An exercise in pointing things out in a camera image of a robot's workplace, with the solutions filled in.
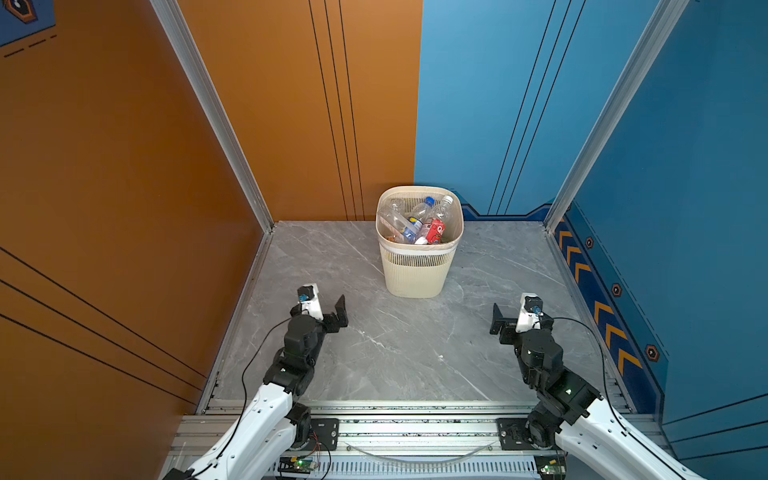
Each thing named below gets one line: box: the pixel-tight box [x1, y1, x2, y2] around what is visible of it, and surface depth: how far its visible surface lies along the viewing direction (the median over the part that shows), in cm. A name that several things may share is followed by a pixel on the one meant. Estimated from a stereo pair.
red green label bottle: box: [426, 195, 454, 244], surface depth 84 cm
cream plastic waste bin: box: [375, 186, 464, 299], surface depth 88 cm
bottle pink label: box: [379, 206, 407, 242], surface depth 83 cm
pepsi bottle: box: [401, 196, 436, 244], surface depth 88 cm
